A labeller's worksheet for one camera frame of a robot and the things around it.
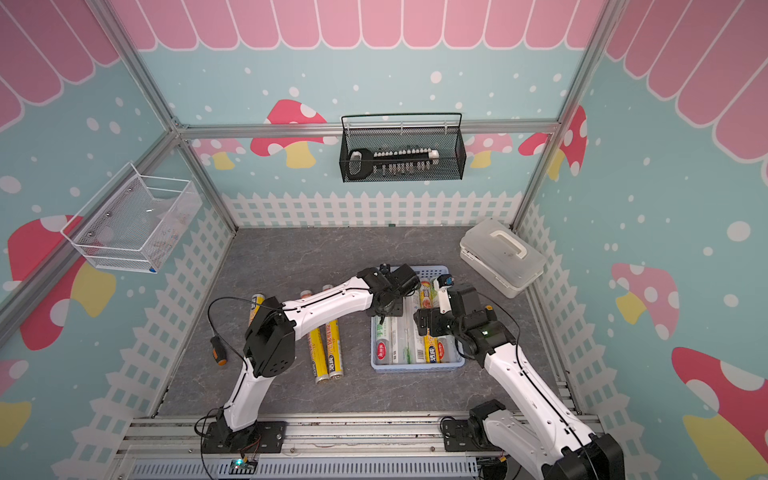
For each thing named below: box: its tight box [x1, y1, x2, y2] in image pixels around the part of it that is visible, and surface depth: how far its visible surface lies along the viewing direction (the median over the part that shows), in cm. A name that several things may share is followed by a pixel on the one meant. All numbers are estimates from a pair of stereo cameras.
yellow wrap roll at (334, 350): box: [326, 319, 344, 379], surface depth 86 cm
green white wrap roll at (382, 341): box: [375, 316, 390, 365], surface depth 87 cm
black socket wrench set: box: [348, 147, 440, 180], surface depth 91 cm
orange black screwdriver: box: [210, 336, 228, 367], surface depth 91 cm
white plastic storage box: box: [460, 218, 546, 299], surface depth 101 cm
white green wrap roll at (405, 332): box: [397, 296, 414, 364], surface depth 88 cm
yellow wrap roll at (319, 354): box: [307, 324, 330, 383], surface depth 84 cm
